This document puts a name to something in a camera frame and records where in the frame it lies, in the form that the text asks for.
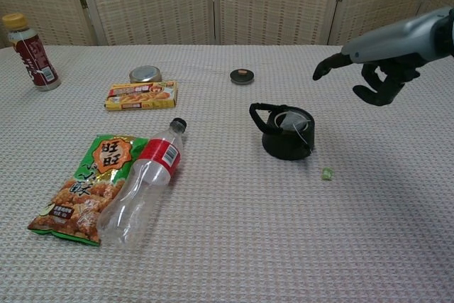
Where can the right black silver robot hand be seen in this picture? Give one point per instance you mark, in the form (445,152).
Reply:
(390,44)

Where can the grey pyramid tea bag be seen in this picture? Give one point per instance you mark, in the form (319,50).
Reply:
(292,120)

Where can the small tea bag paper tag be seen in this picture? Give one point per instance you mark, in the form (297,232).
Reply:
(328,174)

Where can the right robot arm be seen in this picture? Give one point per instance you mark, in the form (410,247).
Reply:
(452,33)

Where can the black cast iron teapot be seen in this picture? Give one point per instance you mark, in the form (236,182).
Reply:
(283,148)

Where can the black round teapot lid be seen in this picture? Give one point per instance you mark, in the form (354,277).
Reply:
(242,76)

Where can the green snack bag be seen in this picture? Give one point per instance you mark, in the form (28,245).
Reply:
(81,193)

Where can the white waffle tablecloth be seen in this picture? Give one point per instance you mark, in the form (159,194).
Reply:
(248,228)

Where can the woven folding screen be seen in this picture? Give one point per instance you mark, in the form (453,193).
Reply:
(152,1)

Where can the round metal tin can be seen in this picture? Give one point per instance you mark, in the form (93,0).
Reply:
(145,73)

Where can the yellow food box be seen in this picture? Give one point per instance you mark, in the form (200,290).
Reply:
(142,97)

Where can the clear plastic bottle red label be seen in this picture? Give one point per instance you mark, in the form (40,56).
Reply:
(149,175)

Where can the sauce bottle with yellow cap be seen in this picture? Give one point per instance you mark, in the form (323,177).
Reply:
(33,58)

